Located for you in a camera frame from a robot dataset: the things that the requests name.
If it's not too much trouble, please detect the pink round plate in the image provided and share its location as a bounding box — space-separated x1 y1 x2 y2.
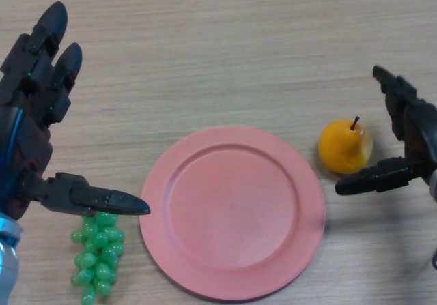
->
139 124 326 302

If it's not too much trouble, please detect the green grape bunch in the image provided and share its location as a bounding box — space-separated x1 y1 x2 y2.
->
70 212 126 305

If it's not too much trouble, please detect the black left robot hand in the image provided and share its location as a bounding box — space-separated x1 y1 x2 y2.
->
0 1 151 221

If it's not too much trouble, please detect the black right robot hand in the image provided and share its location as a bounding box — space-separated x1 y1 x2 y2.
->
334 65 437 197

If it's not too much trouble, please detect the yellow pear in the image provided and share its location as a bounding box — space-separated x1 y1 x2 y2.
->
317 116 373 175

